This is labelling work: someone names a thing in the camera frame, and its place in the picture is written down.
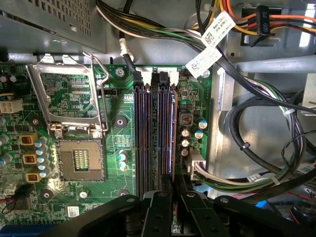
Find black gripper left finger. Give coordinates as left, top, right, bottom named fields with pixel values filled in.
left=43, top=174, right=173, bottom=237

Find CPU socket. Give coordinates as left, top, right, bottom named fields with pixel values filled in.
left=56, top=138, right=106, bottom=182

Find wire locking lever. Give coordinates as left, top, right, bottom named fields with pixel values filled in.
left=82, top=51, right=111, bottom=133

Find black white green wire bundle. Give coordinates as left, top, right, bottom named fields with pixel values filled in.
left=95, top=0, right=308, bottom=196

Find black open PC case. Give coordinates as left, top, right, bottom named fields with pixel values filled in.
left=0, top=0, right=316, bottom=237

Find black wire with white tape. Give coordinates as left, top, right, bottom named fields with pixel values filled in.
left=118, top=0, right=139, bottom=75

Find yellow square inductor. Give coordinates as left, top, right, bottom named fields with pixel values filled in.
left=22, top=153, right=40, bottom=166
left=25, top=171, right=43, bottom=184
left=19, top=133, right=40, bottom=147

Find four pin power socket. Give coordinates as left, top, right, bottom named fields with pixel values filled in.
left=0, top=98, right=25, bottom=115

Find black RAM slot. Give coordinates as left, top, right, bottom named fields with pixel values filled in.
left=165, top=70, right=179, bottom=176
left=143, top=71, right=154, bottom=195
left=134, top=70, right=145, bottom=198
left=157, top=71, right=168, bottom=176

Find white wire connector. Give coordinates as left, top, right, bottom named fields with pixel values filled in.
left=189, top=151, right=207, bottom=180

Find blue expansion slot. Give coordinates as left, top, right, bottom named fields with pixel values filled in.
left=0, top=223, right=54, bottom=237

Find blue RAM stick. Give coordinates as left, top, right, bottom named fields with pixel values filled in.
left=169, top=89, right=179, bottom=177

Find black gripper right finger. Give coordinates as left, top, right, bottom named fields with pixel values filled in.
left=176, top=173, right=300, bottom=237

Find black round cable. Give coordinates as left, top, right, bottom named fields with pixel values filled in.
left=228, top=97, right=316, bottom=173

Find green motherboard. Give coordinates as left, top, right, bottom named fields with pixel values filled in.
left=0, top=63, right=213, bottom=237

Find grey power supply box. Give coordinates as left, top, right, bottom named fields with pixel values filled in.
left=0, top=0, right=111, bottom=55

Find metal socket cover frame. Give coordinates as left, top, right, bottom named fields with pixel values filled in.
left=26, top=54, right=104, bottom=131

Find orange wires with black connector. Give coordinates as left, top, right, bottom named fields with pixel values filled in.
left=209, top=0, right=316, bottom=47

